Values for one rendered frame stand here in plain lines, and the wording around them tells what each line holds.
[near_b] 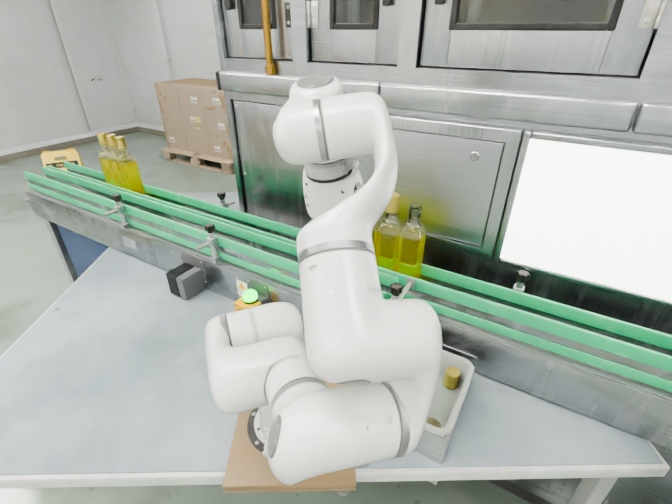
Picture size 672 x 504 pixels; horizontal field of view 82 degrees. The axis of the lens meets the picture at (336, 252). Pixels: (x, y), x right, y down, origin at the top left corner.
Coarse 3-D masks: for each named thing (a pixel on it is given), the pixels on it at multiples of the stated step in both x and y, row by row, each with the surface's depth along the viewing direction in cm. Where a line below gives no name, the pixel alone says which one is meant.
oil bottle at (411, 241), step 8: (400, 232) 96; (408, 232) 94; (416, 232) 94; (424, 232) 96; (400, 240) 96; (408, 240) 95; (416, 240) 94; (424, 240) 98; (400, 248) 97; (408, 248) 96; (416, 248) 95; (400, 256) 98; (408, 256) 97; (416, 256) 96; (400, 264) 100; (408, 264) 98; (416, 264) 98; (400, 272) 101; (408, 272) 99; (416, 272) 99
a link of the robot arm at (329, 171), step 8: (344, 160) 56; (352, 160) 56; (312, 168) 57; (320, 168) 56; (328, 168) 56; (336, 168) 56; (344, 168) 57; (352, 168) 57; (312, 176) 58; (320, 176) 57; (328, 176) 57; (336, 176) 57
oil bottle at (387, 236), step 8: (384, 224) 97; (392, 224) 96; (400, 224) 98; (384, 232) 97; (392, 232) 96; (376, 240) 100; (384, 240) 98; (392, 240) 97; (376, 248) 101; (384, 248) 99; (392, 248) 98; (376, 256) 102; (384, 256) 101; (392, 256) 99; (384, 264) 102; (392, 264) 100
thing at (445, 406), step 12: (444, 360) 93; (456, 360) 91; (468, 360) 90; (444, 372) 94; (468, 372) 87; (468, 384) 84; (444, 396) 90; (456, 396) 90; (432, 408) 87; (444, 408) 87; (456, 408) 79; (444, 420) 85; (432, 432) 75; (444, 432) 74
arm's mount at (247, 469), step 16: (336, 384) 92; (240, 416) 85; (240, 432) 82; (240, 448) 79; (256, 448) 79; (240, 464) 76; (256, 464) 76; (224, 480) 73; (240, 480) 73; (256, 480) 73; (272, 480) 73; (304, 480) 73; (320, 480) 73; (336, 480) 73; (352, 480) 73
